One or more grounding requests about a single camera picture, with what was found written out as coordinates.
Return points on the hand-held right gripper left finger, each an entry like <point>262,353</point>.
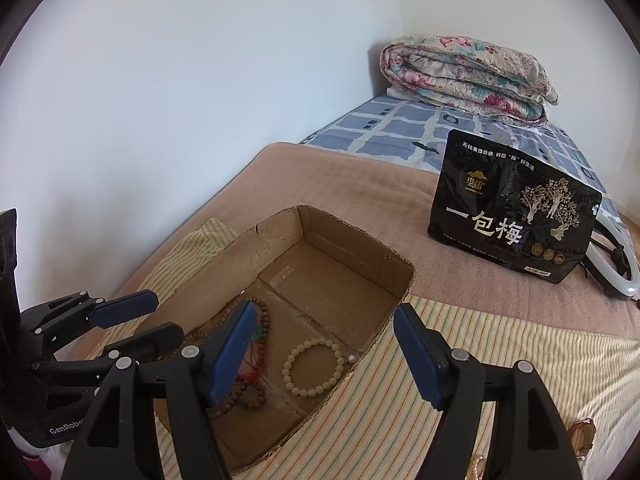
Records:
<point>232,355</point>

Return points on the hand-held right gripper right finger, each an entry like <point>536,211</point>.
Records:
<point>417,355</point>

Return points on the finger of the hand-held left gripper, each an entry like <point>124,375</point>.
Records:
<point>155,340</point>
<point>130,305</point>

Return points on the cardboard box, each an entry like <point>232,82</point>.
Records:
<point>325,270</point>

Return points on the yellow striped cloth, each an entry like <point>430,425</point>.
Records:
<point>390,410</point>

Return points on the pink cloth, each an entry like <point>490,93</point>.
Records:
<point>40,467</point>

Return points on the black snack pouch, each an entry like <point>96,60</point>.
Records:
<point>500,220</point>

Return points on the brown blanket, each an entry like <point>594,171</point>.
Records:
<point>350,185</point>

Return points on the blue checked bed sheet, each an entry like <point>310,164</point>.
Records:
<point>380,125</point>

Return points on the white pillow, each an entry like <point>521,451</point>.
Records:
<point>394,93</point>

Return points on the folded floral quilt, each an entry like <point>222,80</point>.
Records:
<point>465,70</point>

